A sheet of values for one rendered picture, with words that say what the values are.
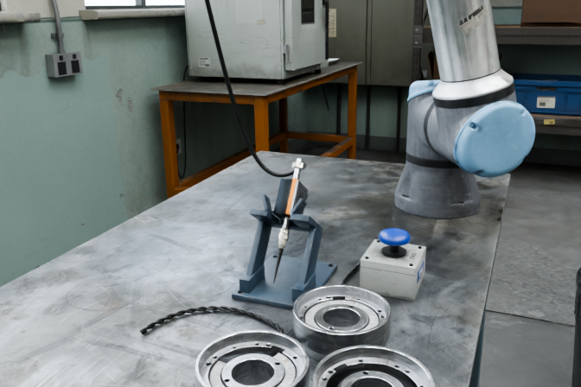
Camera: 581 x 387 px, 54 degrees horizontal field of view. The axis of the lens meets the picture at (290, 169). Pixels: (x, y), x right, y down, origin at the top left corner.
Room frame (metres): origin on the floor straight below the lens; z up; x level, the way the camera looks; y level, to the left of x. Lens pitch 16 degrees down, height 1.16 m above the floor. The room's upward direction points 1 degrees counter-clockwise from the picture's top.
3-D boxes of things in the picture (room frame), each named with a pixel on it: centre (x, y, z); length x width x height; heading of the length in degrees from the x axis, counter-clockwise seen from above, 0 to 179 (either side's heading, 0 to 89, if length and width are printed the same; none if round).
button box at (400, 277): (0.68, -0.13, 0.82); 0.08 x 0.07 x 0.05; 156
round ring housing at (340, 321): (0.55, -0.05, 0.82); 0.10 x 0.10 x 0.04
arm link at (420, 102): (0.97, -0.27, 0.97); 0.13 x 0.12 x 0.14; 10
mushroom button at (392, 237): (0.67, -0.13, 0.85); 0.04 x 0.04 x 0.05
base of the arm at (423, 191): (0.98, -0.27, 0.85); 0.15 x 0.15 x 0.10
